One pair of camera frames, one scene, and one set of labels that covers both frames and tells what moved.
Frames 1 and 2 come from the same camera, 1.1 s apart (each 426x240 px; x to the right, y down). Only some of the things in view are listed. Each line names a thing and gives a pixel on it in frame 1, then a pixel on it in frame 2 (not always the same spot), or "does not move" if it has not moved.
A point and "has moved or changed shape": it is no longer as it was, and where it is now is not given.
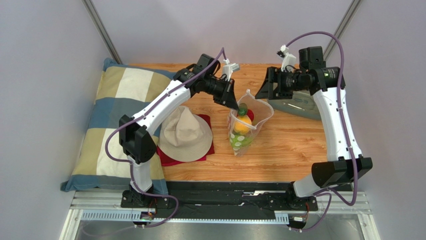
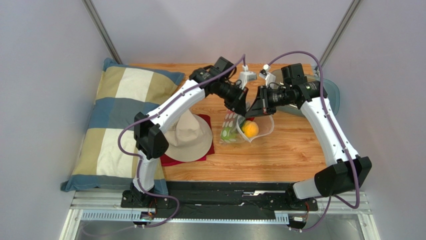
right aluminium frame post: (352, 10) does not move
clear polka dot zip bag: (242, 122) has moved or changed shape
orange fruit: (241, 128) to (250, 128)
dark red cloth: (165, 161) does not move
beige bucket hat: (183, 136) does not move
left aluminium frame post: (97, 22) does not move
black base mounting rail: (233, 200) does not move
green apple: (239, 140) to (228, 135)
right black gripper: (272, 82) to (262, 99)
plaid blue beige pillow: (101, 164) does not move
